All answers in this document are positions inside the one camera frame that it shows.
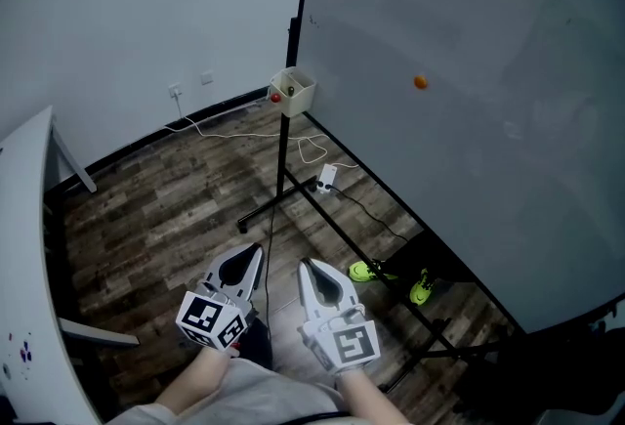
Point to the wall socket with plug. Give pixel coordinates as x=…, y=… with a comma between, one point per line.
x=175, y=90

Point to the person's black trouser leg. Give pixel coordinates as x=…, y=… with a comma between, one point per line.
x=256, y=345

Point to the white desk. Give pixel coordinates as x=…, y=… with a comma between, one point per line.
x=19, y=242

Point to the black whiteboard stand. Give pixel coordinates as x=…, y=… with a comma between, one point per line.
x=281, y=159

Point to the white plastic storage box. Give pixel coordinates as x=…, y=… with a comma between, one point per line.
x=299, y=105

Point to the person's grey sweatshirt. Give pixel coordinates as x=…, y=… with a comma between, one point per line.
x=254, y=394

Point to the large whiteboard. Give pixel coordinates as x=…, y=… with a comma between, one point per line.
x=464, y=144

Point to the person's right forearm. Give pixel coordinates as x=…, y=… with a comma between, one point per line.
x=366, y=398

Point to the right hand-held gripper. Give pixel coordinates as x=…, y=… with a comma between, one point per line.
x=349, y=342

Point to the orange round magnet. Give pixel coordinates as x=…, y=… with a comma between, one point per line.
x=420, y=82

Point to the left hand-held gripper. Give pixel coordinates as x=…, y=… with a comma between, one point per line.
x=207, y=318

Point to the white power strip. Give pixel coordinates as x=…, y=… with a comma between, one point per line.
x=327, y=179

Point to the grey desk leg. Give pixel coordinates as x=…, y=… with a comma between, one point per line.
x=73, y=159
x=97, y=335

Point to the person's left forearm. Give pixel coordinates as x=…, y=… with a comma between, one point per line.
x=195, y=379

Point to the empty wall socket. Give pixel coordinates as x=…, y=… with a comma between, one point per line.
x=207, y=77

